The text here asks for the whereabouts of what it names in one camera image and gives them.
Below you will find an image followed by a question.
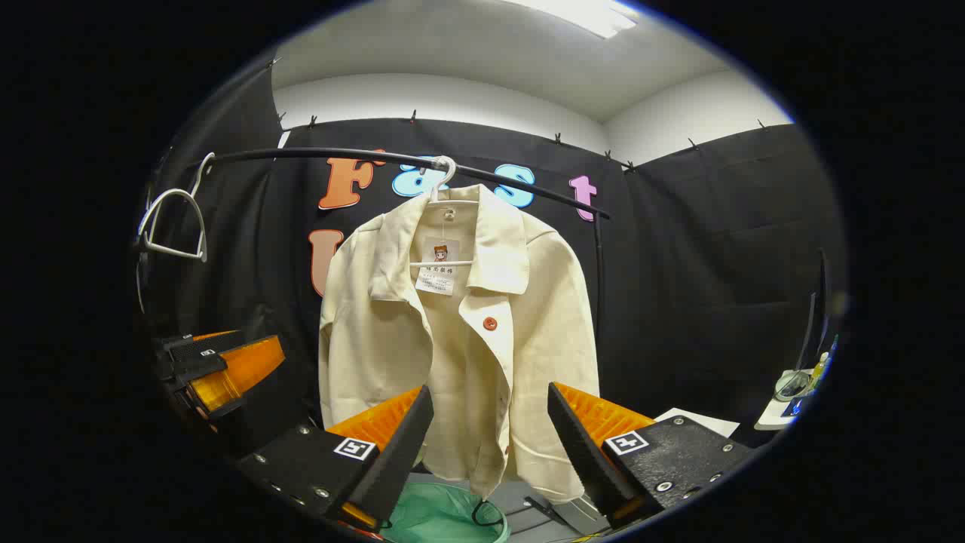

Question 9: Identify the black clothes rail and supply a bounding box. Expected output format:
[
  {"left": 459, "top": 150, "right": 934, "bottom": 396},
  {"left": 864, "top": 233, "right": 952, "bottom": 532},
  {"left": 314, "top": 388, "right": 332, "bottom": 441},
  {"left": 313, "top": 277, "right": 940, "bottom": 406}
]
[{"left": 151, "top": 146, "right": 611, "bottom": 355}]

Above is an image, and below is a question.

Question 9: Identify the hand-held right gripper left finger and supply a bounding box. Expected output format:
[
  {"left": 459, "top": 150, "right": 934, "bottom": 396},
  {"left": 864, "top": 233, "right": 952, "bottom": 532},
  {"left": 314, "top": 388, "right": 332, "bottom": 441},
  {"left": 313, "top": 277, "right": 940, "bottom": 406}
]
[{"left": 235, "top": 385, "right": 436, "bottom": 532}]

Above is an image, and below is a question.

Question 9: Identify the cream jacket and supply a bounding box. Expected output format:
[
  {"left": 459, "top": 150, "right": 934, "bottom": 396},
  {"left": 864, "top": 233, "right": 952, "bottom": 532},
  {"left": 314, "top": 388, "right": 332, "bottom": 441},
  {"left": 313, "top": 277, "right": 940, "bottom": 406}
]
[{"left": 318, "top": 183, "right": 602, "bottom": 505}]

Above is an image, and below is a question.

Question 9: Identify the green laundry hamper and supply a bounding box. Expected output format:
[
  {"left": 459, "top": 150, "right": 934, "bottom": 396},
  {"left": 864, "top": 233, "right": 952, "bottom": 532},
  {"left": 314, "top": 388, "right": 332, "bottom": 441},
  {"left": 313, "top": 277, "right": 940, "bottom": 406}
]
[{"left": 381, "top": 483, "right": 510, "bottom": 543}]

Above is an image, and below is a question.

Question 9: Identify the white side table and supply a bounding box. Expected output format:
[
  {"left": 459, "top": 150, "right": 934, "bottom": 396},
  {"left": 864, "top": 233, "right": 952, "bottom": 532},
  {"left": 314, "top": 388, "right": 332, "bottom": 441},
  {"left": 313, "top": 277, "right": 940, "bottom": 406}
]
[{"left": 754, "top": 370, "right": 819, "bottom": 431}]

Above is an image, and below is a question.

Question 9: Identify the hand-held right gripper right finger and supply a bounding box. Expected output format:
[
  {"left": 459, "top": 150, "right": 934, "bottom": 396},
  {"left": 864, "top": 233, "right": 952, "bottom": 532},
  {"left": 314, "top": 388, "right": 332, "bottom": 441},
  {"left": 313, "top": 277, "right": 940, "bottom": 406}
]
[{"left": 547, "top": 381, "right": 755, "bottom": 529}]

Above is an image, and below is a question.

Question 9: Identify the ceiling light panel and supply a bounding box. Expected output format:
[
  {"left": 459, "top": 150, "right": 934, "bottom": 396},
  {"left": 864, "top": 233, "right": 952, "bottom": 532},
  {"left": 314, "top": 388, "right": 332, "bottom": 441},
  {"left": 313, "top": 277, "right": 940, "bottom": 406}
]
[{"left": 505, "top": 0, "right": 642, "bottom": 40}]

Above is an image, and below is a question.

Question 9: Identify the white box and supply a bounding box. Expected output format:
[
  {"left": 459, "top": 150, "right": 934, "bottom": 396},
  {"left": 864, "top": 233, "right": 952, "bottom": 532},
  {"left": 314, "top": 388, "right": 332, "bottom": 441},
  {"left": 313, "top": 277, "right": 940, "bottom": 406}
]
[{"left": 654, "top": 407, "right": 741, "bottom": 438}]

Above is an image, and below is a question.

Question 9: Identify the black backdrop cloth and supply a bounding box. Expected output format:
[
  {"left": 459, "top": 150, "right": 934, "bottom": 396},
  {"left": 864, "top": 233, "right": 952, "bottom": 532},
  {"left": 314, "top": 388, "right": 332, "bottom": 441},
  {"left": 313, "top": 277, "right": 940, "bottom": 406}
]
[{"left": 139, "top": 64, "right": 845, "bottom": 453}]

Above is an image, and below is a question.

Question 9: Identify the white clothes hanger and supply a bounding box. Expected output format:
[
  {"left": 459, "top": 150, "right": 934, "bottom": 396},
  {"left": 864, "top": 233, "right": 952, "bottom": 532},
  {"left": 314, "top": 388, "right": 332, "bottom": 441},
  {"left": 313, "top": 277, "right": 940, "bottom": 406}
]
[
  {"left": 409, "top": 155, "right": 483, "bottom": 268},
  {"left": 137, "top": 152, "right": 216, "bottom": 263}
]

